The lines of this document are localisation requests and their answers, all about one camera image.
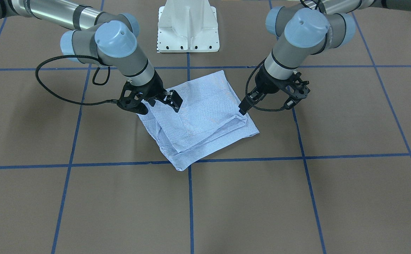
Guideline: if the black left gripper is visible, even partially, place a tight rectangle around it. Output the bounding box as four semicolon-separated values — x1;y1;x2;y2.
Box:
238;65;310;115

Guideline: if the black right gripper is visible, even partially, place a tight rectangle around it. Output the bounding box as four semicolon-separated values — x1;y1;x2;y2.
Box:
117;72;183;115

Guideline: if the light blue striped shirt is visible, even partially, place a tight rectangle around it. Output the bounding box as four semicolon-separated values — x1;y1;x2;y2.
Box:
139;70;259;171

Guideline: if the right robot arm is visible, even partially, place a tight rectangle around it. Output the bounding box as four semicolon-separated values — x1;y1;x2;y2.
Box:
0;0;183;115

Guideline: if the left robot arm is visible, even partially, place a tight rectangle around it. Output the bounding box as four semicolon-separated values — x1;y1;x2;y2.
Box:
239;0;411;115

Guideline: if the brown paper table cover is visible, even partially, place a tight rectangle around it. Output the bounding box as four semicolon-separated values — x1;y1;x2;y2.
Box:
0;8;411;254

